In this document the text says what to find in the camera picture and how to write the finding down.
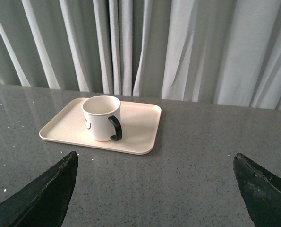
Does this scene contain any white smiley mug black handle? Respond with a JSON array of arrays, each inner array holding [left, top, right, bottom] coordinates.
[[81, 95, 123, 142]]

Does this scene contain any grey pleated curtain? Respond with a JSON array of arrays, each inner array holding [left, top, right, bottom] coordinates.
[[0, 0, 281, 110]]

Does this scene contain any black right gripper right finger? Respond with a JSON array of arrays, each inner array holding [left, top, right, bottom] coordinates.
[[233, 153, 281, 227]]

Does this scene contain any cream rectangular tray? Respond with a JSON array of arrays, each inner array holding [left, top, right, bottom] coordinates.
[[39, 98, 162, 155]]

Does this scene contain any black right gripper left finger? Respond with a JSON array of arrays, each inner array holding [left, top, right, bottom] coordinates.
[[0, 151, 78, 227]]

